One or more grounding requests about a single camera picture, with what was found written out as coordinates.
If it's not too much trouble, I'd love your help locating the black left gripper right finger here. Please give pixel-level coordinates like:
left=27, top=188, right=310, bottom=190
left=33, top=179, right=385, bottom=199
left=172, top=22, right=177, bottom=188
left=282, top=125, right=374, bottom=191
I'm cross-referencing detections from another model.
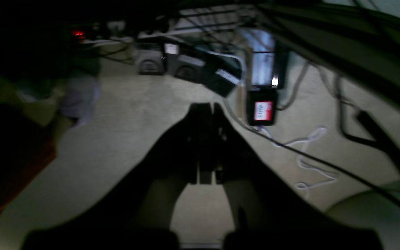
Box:
left=211, top=103, right=383, bottom=250

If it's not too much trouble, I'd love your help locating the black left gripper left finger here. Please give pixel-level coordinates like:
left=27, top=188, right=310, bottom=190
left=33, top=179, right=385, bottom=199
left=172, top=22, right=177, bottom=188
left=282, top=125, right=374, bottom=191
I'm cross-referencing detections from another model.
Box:
left=23, top=104, right=199, bottom=250

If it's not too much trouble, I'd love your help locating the black power adapter red label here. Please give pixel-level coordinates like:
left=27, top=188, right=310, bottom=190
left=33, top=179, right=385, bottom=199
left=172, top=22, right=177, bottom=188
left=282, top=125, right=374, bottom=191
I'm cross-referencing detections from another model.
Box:
left=245, top=87, right=278, bottom=127

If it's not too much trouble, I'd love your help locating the black power brick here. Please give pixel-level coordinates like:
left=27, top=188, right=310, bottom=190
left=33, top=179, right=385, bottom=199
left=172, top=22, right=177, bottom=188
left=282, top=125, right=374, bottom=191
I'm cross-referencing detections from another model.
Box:
left=174, top=52, right=242, bottom=98

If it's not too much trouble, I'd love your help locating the grey power brick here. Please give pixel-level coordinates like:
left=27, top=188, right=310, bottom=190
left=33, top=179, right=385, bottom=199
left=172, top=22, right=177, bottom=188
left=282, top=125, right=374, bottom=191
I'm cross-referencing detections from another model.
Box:
left=134, top=42, right=166, bottom=76

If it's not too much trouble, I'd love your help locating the white cable on floor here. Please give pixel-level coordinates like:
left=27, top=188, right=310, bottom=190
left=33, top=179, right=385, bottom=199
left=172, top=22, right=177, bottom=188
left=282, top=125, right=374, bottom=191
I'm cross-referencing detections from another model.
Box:
left=260, top=126, right=339, bottom=198

